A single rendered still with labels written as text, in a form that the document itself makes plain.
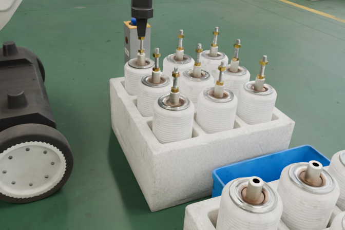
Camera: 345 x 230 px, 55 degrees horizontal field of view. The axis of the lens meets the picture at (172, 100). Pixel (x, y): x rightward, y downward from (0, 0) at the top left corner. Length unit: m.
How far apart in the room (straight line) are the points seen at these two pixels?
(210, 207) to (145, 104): 0.34
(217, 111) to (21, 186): 0.50
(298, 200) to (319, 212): 0.04
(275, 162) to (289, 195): 0.30
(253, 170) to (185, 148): 0.20
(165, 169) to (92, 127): 0.44
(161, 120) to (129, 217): 0.25
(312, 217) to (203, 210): 0.18
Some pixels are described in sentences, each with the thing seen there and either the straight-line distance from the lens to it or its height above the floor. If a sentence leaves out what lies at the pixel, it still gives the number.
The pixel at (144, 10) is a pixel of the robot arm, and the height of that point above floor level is 0.42.
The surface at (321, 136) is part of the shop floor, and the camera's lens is 1.24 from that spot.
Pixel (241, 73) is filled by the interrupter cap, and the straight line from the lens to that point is 0.95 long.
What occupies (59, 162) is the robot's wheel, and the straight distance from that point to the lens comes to 0.86.
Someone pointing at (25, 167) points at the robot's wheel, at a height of 0.10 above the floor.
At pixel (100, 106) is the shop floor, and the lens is 1.25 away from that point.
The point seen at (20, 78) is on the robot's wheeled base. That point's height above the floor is 0.19.
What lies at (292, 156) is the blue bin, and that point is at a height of 0.10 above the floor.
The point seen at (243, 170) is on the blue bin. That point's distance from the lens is 0.85.
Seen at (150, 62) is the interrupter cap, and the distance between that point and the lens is 0.96.
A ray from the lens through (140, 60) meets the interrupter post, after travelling 0.95.
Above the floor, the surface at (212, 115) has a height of 0.22.
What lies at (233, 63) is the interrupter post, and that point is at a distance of 0.95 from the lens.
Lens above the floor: 0.63
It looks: 29 degrees down
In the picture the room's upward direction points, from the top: 3 degrees clockwise
